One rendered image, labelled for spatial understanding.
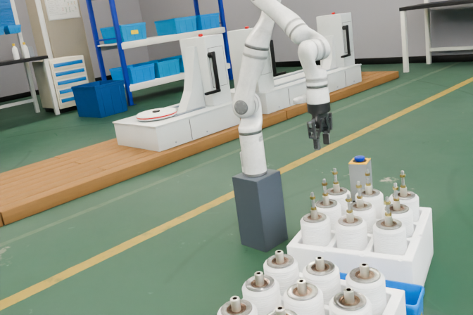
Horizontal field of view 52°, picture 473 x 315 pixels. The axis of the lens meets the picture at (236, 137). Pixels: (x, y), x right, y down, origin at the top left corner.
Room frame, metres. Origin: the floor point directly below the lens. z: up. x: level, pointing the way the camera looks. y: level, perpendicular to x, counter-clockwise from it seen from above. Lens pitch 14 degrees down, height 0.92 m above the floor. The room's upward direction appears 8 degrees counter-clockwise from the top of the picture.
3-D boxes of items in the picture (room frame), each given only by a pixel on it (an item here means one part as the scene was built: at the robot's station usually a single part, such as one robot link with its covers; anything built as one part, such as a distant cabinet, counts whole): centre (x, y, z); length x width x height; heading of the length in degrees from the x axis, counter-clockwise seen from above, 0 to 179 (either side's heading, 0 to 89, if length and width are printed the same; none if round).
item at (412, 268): (1.52, -0.38, 0.09); 0.39 x 0.39 x 0.18; 59
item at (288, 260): (1.22, -0.07, 0.25); 0.08 x 0.08 x 0.01
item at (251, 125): (1.87, -0.06, 0.54); 0.09 x 0.09 x 0.17; 64
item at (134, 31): (6.58, 1.27, 0.90); 0.50 x 0.38 x 0.21; 44
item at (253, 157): (1.87, -0.06, 0.39); 0.09 x 0.09 x 0.17; 43
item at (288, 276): (1.22, -0.07, 0.16); 0.10 x 0.10 x 0.18
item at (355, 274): (1.10, -0.27, 0.25); 0.08 x 0.08 x 0.01
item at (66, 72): (6.67, 2.22, 0.35); 0.57 x 0.47 x 0.69; 43
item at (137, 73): (6.56, 1.25, 0.36); 0.50 x 0.38 x 0.21; 44
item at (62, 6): (7.36, 2.22, 1.38); 0.49 x 0.01 x 0.35; 133
